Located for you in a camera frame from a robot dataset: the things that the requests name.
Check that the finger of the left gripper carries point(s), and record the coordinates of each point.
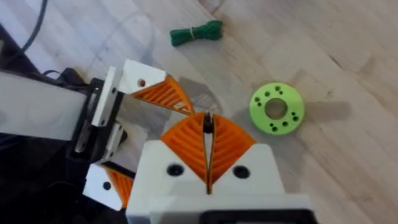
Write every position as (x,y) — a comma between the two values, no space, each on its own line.
(102,186)
(146,77)

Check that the green vegetable bundle toy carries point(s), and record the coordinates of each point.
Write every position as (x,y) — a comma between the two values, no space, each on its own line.
(199,32)

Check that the green disc with holes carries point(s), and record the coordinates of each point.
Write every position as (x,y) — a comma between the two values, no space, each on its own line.
(289,102)

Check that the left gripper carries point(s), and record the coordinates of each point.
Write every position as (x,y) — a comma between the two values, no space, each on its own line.
(37,105)

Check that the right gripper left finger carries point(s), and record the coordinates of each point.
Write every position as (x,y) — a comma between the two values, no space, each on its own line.
(161,161)

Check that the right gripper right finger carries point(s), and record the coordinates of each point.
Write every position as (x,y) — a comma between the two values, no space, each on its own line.
(248,158)

